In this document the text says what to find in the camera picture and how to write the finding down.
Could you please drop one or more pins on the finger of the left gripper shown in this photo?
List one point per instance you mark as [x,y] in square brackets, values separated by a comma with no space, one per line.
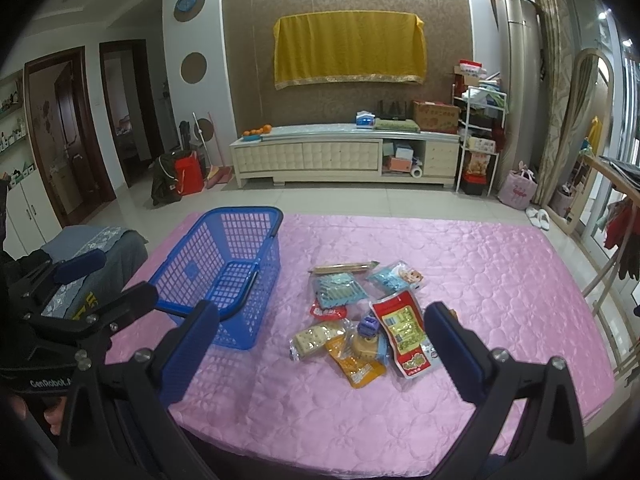
[68,271]
[131,304]

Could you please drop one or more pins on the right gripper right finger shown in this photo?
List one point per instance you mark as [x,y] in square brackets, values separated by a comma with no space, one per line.
[463,354]

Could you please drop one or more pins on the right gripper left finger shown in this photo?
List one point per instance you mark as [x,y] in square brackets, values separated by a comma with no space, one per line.
[179,354]

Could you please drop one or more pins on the red yellow snack pouch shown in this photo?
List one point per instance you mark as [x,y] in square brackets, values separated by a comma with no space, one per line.
[401,320]

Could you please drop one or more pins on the orange snack packet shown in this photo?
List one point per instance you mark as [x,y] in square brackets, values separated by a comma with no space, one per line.
[358,371]

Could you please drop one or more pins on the light blue cartoon snack bag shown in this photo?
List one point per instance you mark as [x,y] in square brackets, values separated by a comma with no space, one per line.
[395,278]

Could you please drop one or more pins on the clear cracker pack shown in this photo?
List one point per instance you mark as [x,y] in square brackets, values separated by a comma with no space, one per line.
[312,339]

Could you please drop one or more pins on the red snack packet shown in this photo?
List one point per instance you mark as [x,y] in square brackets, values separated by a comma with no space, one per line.
[327,314]

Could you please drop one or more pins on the teal biscuit packet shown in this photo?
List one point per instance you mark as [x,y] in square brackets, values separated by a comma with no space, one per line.
[337,290]

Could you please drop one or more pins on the green edged cracker pack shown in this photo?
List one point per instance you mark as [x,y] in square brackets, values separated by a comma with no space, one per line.
[348,267]

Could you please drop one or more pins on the blue plastic basket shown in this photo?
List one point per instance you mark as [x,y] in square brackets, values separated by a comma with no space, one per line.
[230,257]

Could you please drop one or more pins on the black bag on floor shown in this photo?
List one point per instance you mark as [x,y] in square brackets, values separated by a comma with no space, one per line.
[164,189]

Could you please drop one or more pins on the pink quilted table cover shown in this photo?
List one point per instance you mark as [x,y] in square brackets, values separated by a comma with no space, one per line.
[316,397]

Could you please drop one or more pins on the red shopping bag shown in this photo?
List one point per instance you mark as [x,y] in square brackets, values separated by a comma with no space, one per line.
[189,175]

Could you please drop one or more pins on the white slippers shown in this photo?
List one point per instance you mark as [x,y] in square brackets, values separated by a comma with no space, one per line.
[538,218]

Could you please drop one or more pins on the pink tote bag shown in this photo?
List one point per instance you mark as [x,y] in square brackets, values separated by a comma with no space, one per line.
[519,188]

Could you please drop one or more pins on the oranges on blue plate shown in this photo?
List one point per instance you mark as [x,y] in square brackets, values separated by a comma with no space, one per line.
[256,134]

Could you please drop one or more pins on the cream tv cabinet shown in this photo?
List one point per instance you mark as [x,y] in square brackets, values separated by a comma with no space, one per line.
[343,153]

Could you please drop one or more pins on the cardboard box on cabinet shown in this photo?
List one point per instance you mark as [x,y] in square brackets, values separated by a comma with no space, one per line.
[435,117]

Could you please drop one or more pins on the green folded cloth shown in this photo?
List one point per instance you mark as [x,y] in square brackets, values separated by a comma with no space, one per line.
[405,125]

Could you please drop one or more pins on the white metal shelf rack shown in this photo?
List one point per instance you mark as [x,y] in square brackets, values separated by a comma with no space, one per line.
[483,109]

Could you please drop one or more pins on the arched floor mirror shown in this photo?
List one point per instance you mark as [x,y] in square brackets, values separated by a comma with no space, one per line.
[585,132]

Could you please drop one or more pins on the blue tissue box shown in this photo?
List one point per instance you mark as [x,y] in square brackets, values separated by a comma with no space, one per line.
[365,120]

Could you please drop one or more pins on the yellow cloth covered television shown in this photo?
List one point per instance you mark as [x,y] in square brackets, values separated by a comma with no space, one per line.
[338,47]

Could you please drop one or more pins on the standing air conditioner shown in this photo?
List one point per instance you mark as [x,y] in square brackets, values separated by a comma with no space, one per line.
[520,64]

